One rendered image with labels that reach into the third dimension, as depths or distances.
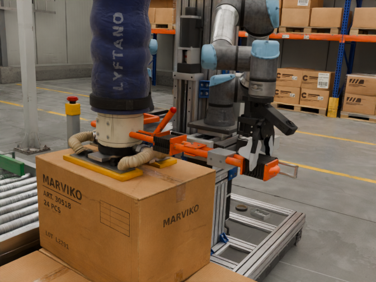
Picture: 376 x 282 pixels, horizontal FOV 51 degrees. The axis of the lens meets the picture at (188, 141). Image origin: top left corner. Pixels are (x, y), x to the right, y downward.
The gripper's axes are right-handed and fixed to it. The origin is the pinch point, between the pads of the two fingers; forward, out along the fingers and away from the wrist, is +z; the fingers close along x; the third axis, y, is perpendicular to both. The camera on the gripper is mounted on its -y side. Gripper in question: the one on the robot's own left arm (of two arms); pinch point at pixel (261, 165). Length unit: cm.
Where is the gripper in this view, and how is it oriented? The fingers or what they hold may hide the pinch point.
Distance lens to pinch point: 117.7
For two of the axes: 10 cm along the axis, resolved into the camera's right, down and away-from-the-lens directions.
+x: -6.2, 1.7, -7.6
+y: -7.8, -1.9, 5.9
